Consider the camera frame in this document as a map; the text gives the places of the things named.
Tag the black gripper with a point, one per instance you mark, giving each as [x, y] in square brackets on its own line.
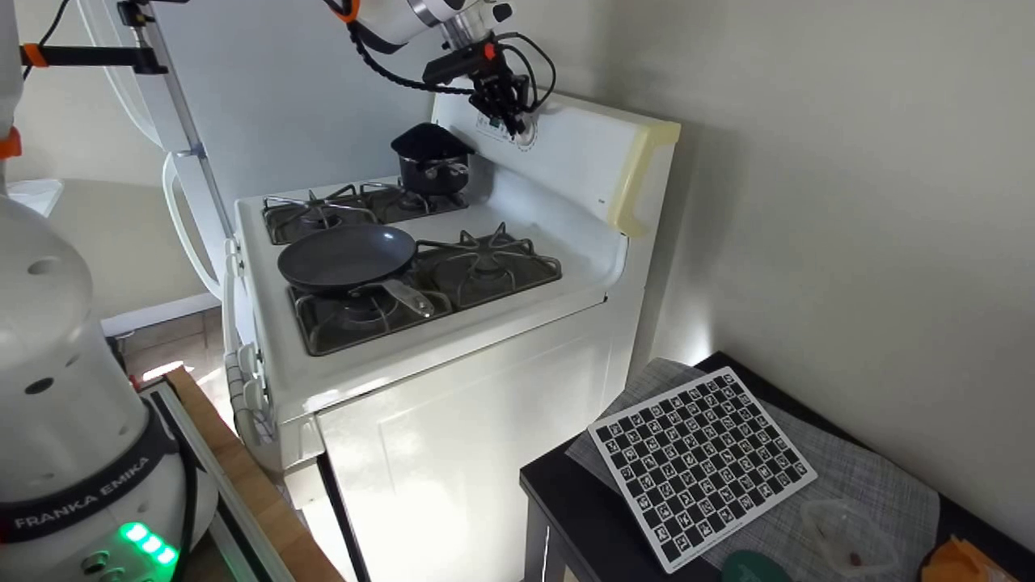
[492, 86]

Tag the black pole orange clamp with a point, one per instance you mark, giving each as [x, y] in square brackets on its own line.
[98, 58]

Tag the black side table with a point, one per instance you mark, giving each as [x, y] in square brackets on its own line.
[562, 518]

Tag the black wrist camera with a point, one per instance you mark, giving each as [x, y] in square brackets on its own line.
[457, 64]

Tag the wooden board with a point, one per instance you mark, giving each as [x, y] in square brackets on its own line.
[247, 474]

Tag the black white checkerboard board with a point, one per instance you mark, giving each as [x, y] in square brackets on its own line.
[700, 465]

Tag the small orange object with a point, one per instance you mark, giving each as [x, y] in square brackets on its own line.
[957, 564]

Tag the grey nonstick frying pan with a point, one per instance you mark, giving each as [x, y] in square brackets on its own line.
[343, 261]

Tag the steel burner grate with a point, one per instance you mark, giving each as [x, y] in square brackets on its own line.
[485, 271]
[325, 213]

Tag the white gas stove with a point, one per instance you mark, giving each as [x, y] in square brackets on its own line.
[430, 432]

